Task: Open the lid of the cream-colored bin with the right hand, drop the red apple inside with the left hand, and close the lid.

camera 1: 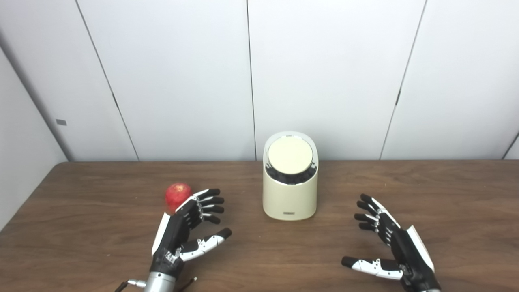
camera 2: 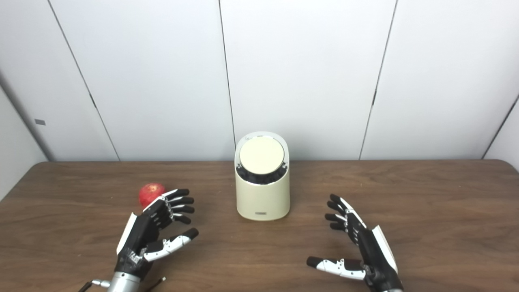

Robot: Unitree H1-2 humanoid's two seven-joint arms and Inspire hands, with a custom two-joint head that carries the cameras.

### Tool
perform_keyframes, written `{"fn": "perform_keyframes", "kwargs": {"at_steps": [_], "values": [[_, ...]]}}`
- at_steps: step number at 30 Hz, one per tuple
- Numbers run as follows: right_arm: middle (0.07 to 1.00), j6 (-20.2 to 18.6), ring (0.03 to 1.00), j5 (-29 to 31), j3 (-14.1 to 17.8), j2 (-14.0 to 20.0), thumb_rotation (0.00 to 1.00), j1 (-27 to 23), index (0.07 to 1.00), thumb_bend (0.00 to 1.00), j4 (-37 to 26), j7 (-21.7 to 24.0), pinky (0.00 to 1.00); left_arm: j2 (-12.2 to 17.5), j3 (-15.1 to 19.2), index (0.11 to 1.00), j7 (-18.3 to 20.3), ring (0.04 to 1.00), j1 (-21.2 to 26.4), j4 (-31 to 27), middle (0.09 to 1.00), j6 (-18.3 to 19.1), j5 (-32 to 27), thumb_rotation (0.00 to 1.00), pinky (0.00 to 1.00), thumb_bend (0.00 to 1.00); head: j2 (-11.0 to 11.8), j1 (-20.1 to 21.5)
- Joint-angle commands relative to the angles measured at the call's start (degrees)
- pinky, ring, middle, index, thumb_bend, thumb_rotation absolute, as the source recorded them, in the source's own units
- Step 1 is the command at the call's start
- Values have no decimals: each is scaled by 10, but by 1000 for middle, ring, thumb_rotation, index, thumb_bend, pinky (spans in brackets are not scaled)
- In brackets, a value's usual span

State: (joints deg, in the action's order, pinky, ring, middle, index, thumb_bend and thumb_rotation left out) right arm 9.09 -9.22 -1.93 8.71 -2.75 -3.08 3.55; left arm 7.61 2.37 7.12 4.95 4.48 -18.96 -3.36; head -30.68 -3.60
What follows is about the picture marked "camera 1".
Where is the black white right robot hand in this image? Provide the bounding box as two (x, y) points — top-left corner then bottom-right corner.
(341, 193), (442, 292)

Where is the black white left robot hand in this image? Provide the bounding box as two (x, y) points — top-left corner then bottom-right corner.
(150, 188), (233, 280)

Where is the cream-colored bin body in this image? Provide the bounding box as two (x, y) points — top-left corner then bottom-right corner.
(262, 131), (319, 221)

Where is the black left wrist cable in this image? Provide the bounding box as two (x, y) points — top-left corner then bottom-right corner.
(115, 278), (147, 292)

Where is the red apple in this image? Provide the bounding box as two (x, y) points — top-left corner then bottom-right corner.
(165, 183), (193, 214)

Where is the cream round bin lid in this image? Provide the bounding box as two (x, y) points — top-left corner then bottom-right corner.
(268, 137), (314, 176)

